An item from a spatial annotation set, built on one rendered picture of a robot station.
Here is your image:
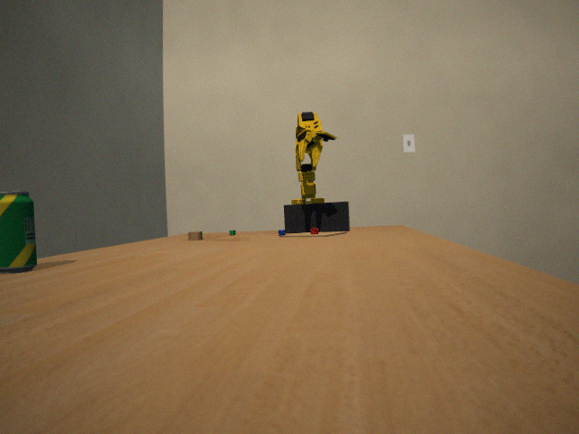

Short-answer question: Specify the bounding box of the green drink can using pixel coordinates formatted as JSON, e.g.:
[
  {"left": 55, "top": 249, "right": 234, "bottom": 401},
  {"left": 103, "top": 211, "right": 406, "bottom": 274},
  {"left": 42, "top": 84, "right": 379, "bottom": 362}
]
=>
[{"left": 0, "top": 191, "right": 37, "bottom": 274}]

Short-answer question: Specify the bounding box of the tan short cylinder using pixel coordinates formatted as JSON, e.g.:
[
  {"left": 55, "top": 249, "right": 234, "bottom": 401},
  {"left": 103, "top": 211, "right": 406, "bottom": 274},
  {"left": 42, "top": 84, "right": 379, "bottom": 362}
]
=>
[{"left": 188, "top": 231, "right": 203, "bottom": 241}]

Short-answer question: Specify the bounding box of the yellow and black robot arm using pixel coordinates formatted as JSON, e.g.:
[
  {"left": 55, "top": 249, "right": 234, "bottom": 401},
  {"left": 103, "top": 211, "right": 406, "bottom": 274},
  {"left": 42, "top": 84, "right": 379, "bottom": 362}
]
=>
[{"left": 291, "top": 112, "right": 325, "bottom": 204}]

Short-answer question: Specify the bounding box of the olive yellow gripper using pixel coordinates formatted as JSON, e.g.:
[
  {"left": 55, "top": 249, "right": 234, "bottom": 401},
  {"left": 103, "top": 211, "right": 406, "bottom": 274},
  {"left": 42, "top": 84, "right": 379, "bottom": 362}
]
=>
[{"left": 296, "top": 128, "right": 337, "bottom": 167}]

